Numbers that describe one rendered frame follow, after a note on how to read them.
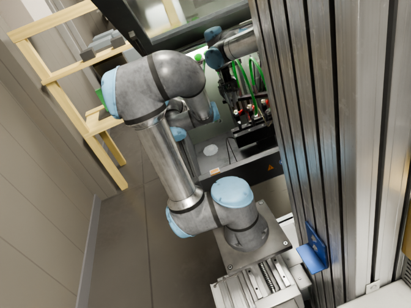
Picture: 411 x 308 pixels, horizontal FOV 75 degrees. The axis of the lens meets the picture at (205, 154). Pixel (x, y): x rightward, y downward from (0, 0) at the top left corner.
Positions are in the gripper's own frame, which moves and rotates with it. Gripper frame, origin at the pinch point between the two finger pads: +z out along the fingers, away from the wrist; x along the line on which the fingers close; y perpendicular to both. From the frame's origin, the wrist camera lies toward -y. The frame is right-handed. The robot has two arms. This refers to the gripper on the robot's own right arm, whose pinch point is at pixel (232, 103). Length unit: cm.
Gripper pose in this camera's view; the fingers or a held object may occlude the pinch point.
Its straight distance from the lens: 132.0
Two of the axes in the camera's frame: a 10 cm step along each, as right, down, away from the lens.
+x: 9.3, -3.5, -0.4
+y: 1.7, 5.5, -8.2
